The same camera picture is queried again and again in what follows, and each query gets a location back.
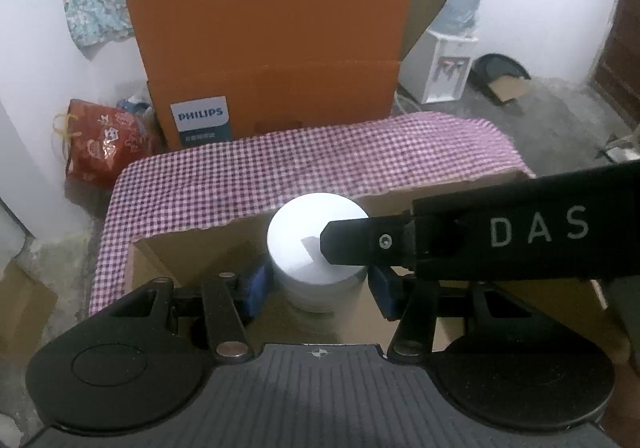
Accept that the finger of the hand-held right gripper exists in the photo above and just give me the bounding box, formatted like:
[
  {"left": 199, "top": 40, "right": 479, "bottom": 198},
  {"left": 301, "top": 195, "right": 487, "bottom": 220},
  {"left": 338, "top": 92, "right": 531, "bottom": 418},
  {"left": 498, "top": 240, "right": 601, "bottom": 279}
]
[{"left": 319, "top": 213, "right": 417, "bottom": 275}]

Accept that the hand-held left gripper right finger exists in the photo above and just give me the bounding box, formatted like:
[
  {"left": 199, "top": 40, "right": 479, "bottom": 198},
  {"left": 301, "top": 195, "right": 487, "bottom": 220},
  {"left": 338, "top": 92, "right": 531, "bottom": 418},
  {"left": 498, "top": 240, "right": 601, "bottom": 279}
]
[{"left": 369, "top": 267, "right": 532, "bottom": 365}]

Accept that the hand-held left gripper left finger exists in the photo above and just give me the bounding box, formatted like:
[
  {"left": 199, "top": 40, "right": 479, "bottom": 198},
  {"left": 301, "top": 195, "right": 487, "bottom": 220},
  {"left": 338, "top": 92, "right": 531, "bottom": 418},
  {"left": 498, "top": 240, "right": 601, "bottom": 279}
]
[{"left": 102, "top": 265, "right": 274, "bottom": 364}]

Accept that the white-capped plastic bottle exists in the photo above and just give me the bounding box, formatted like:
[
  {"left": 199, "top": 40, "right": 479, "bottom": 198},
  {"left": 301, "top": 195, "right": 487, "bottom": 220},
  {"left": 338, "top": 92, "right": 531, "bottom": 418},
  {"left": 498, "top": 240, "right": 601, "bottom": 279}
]
[{"left": 266, "top": 192, "right": 372, "bottom": 314}]

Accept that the brown cardboard box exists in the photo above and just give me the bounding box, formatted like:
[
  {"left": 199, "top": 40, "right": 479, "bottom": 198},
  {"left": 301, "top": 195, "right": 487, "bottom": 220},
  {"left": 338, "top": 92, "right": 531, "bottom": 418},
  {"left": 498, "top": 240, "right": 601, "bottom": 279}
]
[{"left": 122, "top": 168, "right": 632, "bottom": 365}]

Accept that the cardboard box with checkered cloth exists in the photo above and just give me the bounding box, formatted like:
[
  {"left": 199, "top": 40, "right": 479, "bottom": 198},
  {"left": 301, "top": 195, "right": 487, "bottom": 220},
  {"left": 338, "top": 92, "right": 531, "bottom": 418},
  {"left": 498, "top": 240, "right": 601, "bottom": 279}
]
[{"left": 89, "top": 111, "right": 537, "bottom": 317}]

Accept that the small cardboard piece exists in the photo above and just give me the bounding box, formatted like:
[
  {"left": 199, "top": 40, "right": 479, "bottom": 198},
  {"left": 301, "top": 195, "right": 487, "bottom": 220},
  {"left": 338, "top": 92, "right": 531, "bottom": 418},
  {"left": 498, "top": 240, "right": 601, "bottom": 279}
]
[{"left": 487, "top": 78, "right": 527, "bottom": 106}]

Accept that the black dustpan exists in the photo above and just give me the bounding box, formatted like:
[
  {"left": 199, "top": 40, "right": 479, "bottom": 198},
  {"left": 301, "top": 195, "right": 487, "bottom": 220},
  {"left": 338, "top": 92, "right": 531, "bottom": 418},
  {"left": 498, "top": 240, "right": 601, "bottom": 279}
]
[{"left": 469, "top": 53, "right": 532, "bottom": 90}]

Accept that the brown wooden door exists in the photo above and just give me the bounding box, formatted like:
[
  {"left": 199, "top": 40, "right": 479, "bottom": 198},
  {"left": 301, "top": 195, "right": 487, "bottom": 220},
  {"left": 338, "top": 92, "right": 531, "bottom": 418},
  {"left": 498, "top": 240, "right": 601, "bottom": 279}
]
[{"left": 589, "top": 0, "right": 640, "bottom": 130}]

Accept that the red gift bag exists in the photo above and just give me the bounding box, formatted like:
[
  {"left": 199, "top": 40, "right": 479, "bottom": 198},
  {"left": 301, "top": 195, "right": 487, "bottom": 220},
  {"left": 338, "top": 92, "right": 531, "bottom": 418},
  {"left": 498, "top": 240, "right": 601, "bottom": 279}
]
[{"left": 54, "top": 98, "right": 162, "bottom": 190}]

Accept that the blue plastic bag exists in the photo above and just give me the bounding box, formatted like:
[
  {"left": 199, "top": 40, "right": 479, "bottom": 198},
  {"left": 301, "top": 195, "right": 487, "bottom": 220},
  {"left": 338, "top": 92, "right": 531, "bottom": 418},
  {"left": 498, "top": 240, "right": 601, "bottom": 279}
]
[{"left": 116, "top": 96, "right": 156, "bottom": 130}]

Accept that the flat cardboard sheet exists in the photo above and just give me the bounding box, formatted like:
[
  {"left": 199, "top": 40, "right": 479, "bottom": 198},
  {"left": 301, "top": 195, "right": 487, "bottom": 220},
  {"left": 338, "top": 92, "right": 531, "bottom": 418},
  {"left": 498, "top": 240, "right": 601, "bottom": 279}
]
[{"left": 0, "top": 258, "right": 59, "bottom": 355}]

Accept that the tall orange cardboard box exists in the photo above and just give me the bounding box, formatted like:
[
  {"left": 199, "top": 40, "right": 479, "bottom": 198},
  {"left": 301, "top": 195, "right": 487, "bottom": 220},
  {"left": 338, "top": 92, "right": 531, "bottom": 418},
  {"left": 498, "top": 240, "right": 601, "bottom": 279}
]
[{"left": 117, "top": 0, "right": 467, "bottom": 153}]

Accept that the white metal frame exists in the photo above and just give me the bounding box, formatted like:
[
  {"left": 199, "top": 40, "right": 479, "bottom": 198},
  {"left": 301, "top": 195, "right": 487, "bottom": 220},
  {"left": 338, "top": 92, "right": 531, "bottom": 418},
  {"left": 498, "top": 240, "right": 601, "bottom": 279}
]
[{"left": 596, "top": 131, "right": 640, "bottom": 165}]

